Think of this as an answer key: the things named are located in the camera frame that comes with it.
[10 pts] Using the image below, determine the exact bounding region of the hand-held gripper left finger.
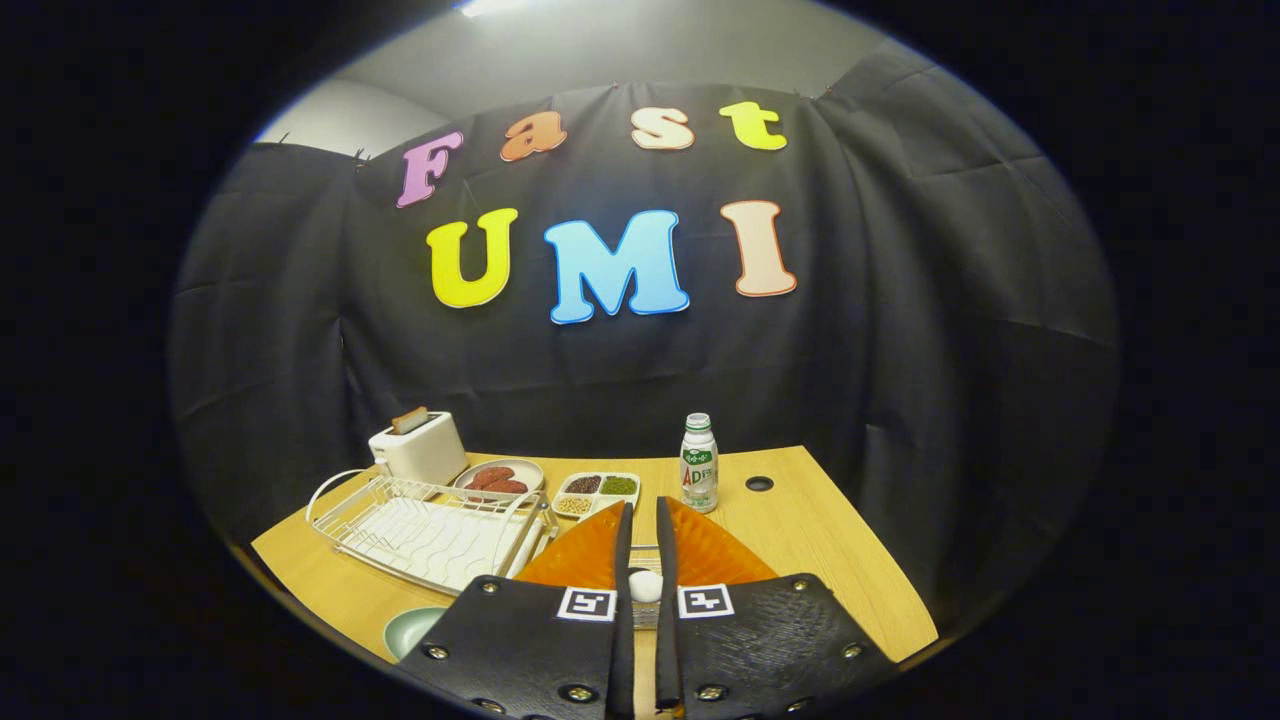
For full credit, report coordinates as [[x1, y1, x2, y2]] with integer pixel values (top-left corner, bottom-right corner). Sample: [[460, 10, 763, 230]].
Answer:
[[395, 502, 637, 720]]

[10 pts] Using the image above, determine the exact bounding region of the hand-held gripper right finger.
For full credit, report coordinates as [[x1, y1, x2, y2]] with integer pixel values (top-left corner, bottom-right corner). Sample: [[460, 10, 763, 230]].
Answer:
[[655, 496, 899, 720]]

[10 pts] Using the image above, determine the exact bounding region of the white wire dish rack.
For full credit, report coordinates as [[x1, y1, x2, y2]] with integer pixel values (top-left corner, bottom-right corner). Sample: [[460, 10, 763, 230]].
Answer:
[[305, 468, 561, 598]]

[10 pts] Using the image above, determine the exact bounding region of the pale green plate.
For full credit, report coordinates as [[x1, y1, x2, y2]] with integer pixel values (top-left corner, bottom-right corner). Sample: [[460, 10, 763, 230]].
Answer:
[[383, 606, 449, 663]]

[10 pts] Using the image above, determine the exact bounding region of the metal wire basket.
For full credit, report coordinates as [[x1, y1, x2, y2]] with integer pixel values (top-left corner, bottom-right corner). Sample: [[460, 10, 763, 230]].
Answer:
[[628, 543, 663, 631]]

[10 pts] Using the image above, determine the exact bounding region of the beige round plate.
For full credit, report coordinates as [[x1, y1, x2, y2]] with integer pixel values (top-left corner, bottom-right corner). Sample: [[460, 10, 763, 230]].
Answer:
[[452, 458, 546, 503]]

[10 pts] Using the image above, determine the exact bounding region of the white drip tray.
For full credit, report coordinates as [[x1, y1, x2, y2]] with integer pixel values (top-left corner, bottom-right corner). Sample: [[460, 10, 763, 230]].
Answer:
[[340, 497, 546, 591]]

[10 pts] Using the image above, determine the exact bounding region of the white divided bean tray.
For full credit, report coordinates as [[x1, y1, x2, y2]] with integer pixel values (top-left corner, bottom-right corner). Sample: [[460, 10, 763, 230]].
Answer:
[[552, 472, 642, 521]]

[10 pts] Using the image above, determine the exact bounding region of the white drink bottle green label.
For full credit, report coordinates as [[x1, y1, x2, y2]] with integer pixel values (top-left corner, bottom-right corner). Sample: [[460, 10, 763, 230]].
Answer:
[[680, 413, 720, 514]]

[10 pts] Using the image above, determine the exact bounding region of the white toaster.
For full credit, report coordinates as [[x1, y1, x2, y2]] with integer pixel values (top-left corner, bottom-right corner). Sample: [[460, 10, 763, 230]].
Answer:
[[368, 411, 469, 488]]

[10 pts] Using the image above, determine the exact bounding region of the black backdrop cloth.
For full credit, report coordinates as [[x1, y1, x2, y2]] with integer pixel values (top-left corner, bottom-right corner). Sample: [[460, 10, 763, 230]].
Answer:
[[165, 50, 1121, 641]]

